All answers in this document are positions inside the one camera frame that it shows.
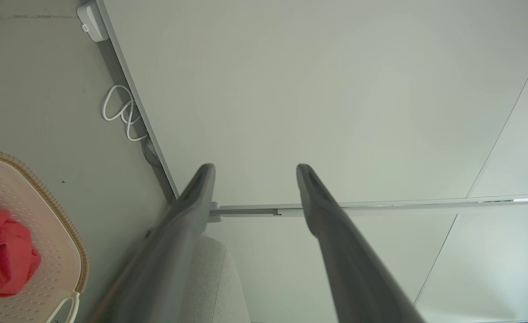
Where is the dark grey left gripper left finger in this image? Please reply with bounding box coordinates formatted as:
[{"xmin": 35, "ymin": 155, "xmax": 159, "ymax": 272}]
[{"xmin": 89, "ymin": 163, "xmax": 216, "ymax": 323}]

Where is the white coiled cable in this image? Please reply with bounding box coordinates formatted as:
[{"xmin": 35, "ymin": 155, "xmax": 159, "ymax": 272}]
[{"xmin": 101, "ymin": 84, "xmax": 150, "ymax": 142}]

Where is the cream laundry basket brown rim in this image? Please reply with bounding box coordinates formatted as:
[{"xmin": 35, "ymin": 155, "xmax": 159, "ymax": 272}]
[{"xmin": 0, "ymin": 149, "xmax": 89, "ymax": 323}]

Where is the grey fabric sofa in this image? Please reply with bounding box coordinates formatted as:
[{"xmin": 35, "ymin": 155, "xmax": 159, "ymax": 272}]
[{"xmin": 181, "ymin": 236, "xmax": 252, "ymax": 323}]

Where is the red garment with white band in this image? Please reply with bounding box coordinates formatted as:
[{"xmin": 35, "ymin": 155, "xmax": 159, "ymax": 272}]
[{"xmin": 0, "ymin": 200, "xmax": 41, "ymax": 302}]

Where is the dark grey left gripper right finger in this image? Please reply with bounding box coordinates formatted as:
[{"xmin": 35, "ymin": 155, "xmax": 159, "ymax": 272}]
[{"xmin": 296, "ymin": 163, "xmax": 426, "ymax": 323}]

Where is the white power adapter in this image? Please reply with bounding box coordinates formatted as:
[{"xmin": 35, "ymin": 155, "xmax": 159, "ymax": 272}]
[{"xmin": 76, "ymin": 0, "xmax": 109, "ymax": 43}]

